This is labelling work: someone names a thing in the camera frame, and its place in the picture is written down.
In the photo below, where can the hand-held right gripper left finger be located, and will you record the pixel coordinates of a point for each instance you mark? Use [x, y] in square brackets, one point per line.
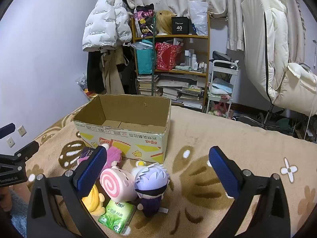
[90, 171]

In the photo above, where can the white wall socket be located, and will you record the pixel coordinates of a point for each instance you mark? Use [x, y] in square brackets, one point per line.
[21, 130]
[10, 142]

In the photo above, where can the pink swirl roll plush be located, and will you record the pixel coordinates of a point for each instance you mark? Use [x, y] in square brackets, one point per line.
[116, 186]

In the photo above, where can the cream office chair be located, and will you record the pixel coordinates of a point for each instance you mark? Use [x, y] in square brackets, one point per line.
[260, 42]

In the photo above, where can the pink and black printed bag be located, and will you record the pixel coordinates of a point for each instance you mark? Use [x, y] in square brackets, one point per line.
[145, 19]

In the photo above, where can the red patterned bag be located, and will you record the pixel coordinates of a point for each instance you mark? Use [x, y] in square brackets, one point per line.
[168, 57]

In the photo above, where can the wooden shelf unit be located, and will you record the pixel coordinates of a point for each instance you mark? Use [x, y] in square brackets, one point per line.
[173, 37]

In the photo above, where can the purple-haired blindfolded plush doll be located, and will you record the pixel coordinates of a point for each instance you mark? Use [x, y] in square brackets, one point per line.
[151, 178]

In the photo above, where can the plastic bag of colourful things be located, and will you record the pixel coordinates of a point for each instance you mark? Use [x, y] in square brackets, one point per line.
[84, 86]

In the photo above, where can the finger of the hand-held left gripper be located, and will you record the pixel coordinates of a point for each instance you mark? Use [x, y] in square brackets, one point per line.
[28, 149]
[6, 130]

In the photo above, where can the printed cardboard box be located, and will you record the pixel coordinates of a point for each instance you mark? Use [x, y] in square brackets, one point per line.
[138, 143]

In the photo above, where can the green cloth pouch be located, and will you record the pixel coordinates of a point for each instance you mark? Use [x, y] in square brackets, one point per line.
[182, 67]

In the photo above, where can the group of cosmetic bottles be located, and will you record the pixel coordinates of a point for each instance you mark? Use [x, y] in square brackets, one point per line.
[194, 60]

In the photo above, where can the black hanging clothes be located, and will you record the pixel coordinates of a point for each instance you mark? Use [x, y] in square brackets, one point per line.
[95, 72]

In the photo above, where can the beige patterned blanket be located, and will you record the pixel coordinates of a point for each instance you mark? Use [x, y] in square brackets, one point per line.
[247, 138]

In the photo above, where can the white puffer jacket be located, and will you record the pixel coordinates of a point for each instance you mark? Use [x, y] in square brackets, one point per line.
[104, 22]

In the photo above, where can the green pole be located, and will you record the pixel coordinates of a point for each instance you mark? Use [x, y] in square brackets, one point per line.
[153, 54]

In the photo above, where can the teal paper bag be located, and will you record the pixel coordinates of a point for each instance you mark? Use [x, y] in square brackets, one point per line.
[145, 59]

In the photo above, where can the yellow plush toy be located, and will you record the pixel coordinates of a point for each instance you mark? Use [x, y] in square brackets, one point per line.
[93, 203]

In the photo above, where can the white and black fluffy plush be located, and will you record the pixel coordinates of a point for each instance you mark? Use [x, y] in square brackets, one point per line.
[140, 163]

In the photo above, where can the blonde wig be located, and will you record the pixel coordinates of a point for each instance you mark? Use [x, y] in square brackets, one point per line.
[164, 22]

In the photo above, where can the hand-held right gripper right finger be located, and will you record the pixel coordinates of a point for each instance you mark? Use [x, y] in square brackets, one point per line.
[223, 172]

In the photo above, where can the folded blue and white cloths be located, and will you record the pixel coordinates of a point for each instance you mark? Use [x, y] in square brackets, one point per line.
[221, 85]

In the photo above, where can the small dark box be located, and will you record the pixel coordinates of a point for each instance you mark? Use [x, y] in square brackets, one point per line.
[88, 152]

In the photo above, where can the pink plush toy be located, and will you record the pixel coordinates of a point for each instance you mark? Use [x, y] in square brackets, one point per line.
[115, 156]

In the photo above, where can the beige coat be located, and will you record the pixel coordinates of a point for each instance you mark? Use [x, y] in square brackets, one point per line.
[114, 72]

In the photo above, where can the white trolley cart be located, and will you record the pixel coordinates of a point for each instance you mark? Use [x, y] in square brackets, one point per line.
[234, 79]

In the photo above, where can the black box with white print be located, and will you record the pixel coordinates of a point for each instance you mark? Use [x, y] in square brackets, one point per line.
[180, 26]

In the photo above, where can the stack of books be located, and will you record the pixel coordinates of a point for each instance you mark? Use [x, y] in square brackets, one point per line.
[146, 85]

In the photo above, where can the green tissue packet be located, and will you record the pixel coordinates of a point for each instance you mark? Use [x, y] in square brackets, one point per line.
[116, 215]

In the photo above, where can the pile of small plush toys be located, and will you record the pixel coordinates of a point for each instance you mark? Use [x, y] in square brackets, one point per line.
[219, 109]

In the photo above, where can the person's left forearm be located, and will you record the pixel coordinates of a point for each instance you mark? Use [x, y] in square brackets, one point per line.
[18, 210]

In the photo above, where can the clear plastic bag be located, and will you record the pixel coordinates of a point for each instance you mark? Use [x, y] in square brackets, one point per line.
[198, 17]

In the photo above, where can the pile of books and papers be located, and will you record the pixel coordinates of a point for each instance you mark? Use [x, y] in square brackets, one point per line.
[180, 91]

